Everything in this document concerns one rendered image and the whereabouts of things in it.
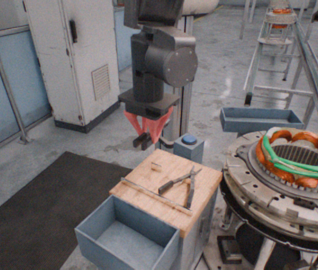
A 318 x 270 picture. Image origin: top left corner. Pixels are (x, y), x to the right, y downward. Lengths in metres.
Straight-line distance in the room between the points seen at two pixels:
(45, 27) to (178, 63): 2.35
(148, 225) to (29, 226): 1.54
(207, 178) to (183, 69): 0.31
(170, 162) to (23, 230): 1.53
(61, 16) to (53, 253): 1.87
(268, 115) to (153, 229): 0.64
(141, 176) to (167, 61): 0.33
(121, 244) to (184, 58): 0.40
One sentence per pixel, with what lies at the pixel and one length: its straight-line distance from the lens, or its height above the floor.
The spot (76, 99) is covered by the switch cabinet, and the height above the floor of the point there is 0.41.
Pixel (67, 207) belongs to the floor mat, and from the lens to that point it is 2.05.
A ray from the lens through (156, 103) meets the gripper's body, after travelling 0.44.
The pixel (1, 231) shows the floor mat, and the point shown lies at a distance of 2.09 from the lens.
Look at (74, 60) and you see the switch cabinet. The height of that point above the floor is 0.81.
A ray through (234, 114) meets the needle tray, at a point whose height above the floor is 1.04.
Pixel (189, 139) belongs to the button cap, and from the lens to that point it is 0.77.
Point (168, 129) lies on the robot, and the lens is 0.96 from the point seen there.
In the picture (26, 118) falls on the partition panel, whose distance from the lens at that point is 2.94.
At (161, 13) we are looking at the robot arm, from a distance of 0.42.
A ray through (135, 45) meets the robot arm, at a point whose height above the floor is 1.37.
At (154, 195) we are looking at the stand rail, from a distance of 0.54.
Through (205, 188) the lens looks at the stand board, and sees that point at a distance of 0.58.
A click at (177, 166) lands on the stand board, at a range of 0.63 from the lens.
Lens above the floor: 1.46
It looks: 33 degrees down
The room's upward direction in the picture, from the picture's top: straight up
